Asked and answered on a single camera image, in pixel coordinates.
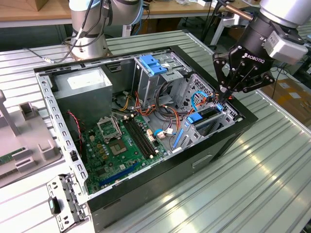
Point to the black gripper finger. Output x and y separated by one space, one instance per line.
260 81
219 65

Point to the hard disk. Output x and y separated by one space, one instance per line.
194 119

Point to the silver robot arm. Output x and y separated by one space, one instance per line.
124 9

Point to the metal disk bay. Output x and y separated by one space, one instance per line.
194 131

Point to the large cardboard box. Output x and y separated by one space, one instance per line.
291 102

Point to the black tripod stand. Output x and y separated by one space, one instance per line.
210 24

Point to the white box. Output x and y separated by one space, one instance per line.
204 3
224 6

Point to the metal slat shelf table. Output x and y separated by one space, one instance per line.
305 36

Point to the blue plastic drive latch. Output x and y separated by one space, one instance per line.
151 65

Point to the metal optical drive cage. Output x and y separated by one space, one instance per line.
148 85

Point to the wooden desk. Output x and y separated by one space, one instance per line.
170 7

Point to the black RAM slot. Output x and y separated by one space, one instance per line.
137 138
144 136

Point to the CPU socket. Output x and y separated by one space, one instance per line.
117 146

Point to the grey power supply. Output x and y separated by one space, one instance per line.
82 102

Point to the black PC case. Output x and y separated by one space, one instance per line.
150 191

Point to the green motherboard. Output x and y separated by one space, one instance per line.
114 165

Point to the blue expansion slot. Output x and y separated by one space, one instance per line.
119 175

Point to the small brown box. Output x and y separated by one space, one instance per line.
42 3

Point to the grey parts rack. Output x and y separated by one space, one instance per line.
26 136

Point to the black latch with blue tab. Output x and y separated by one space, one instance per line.
54 206

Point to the green RAM stick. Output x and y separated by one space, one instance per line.
9 156

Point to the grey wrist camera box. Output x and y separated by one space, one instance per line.
284 48

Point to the metal slot cover bracket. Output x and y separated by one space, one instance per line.
58 180

